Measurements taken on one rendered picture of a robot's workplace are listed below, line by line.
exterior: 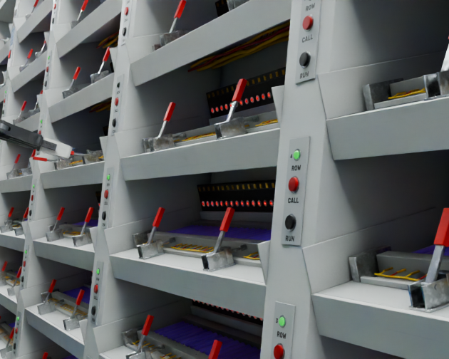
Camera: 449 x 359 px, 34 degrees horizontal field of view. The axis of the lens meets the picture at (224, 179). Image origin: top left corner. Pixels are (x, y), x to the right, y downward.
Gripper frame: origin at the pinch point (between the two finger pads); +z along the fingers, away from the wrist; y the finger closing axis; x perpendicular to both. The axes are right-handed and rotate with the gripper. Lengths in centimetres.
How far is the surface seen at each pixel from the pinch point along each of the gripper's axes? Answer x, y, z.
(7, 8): 75, -160, -5
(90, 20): 33.8, -8.1, 0.8
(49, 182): -4.3, -33.9, 8.5
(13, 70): 39, -112, 0
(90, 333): -35.9, 20.9, 13.4
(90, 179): -4.8, 4.5, 8.7
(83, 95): 15.3, -7.4, 4.2
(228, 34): 14, 69, 5
